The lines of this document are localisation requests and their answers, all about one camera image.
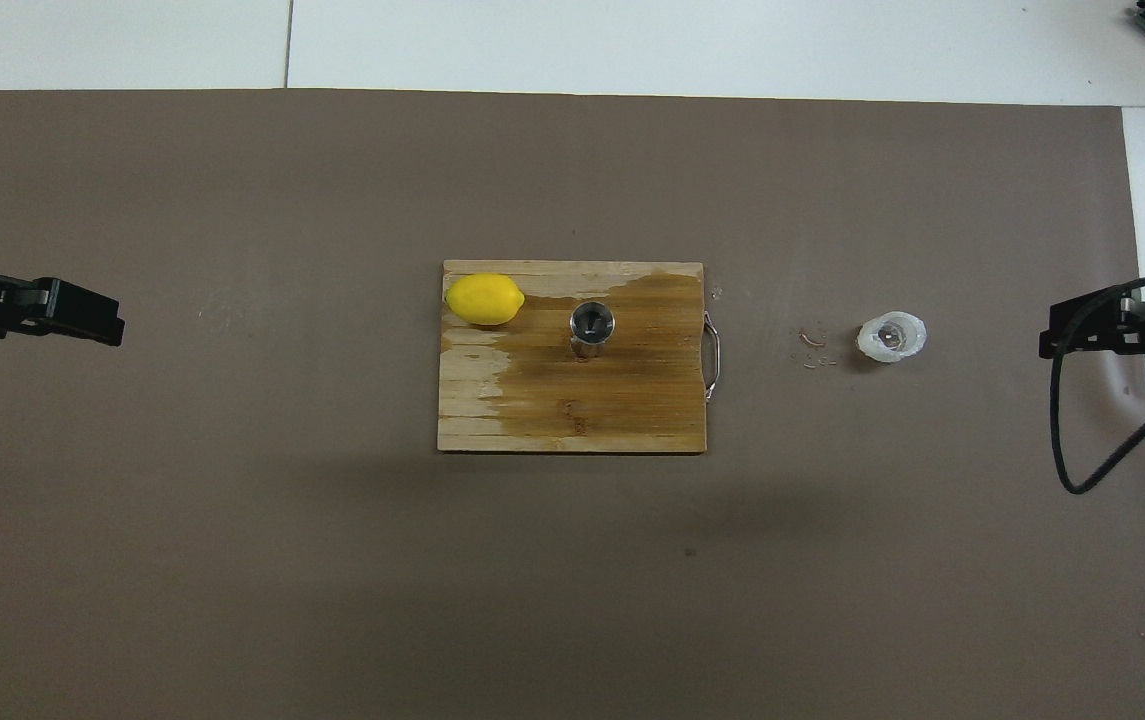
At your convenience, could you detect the small clear glass cup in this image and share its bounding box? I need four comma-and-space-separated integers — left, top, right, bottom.
854, 311, 929, 365

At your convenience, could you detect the steel jigger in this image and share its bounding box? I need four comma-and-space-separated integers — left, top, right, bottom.
569, 300, 618, 363

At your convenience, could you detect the brown table mat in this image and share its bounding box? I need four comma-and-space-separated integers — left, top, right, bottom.
0, 88, 1145, 720

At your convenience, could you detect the yellow lemon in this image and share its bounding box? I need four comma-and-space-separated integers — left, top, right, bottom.
444, 273, 526, 328

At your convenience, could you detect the wooden cutting board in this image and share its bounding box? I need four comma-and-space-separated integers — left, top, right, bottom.
437, 261, 725, 456

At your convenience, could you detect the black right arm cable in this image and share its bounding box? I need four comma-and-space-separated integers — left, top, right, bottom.
1049, 272, 1145, 496

